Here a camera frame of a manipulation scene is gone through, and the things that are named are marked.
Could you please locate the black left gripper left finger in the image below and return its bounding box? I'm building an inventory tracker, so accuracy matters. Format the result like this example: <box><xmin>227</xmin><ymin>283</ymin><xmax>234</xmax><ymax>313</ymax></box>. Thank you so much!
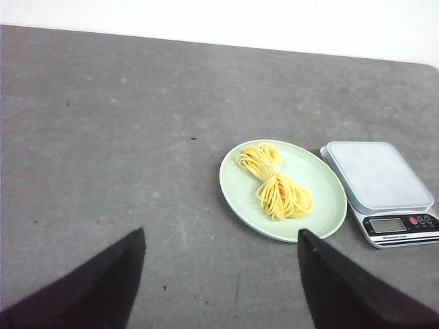
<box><xmin>1</xmin><ymin>228</ymin><xmax>146</xmax><ymax>328</ymax></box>

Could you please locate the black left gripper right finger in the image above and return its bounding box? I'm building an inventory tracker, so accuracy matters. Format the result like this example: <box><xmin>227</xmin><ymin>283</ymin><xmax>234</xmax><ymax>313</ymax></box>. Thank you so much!
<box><xmin>297</xmin><ymin>229</ymin><xmax>438</xmax><ymax>328</ymax></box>

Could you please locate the yellow vermicelli noodle bundle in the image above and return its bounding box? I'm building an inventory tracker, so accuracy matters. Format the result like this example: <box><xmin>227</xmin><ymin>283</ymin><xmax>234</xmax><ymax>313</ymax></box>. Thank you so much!
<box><xmin>235</xmin><ymin>143</ymin><xmax>314</xmax><ymax>221</ymax></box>

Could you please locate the silver digital kitchen scale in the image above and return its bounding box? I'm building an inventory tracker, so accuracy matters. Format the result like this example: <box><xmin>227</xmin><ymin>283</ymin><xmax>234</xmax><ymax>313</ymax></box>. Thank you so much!
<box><xmin>320</xmin><ymin>141</ymin><xmax>438</xmax><ymax>249</ymax></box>

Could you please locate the light green round plate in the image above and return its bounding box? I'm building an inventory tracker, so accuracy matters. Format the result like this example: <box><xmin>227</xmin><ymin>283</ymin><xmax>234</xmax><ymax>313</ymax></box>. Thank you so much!
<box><xmin>219</xmin><ymin>139</ymin><xmax>347</xmax><ymax>243</ymax></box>

